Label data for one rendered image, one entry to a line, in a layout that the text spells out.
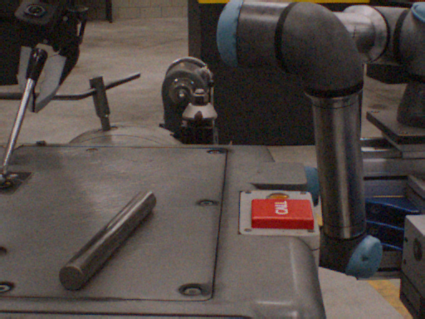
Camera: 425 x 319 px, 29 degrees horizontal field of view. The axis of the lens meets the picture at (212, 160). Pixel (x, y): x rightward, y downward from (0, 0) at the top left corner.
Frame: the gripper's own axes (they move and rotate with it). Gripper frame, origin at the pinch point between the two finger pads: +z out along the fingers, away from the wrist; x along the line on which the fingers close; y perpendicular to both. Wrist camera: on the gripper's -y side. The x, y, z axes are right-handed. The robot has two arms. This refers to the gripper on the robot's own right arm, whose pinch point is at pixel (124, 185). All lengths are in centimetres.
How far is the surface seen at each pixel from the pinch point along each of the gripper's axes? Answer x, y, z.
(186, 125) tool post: 2.2, 40.2, -7.4
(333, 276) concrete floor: -108, 210, -59
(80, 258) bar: 19, -81, -11
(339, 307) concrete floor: -108, 177, -59
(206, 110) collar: 6.0, 39.2, -12.1
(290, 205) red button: 18, -64, -28
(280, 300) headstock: 17, -83, -27
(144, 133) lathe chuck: 15.1, -21.3, -6.9
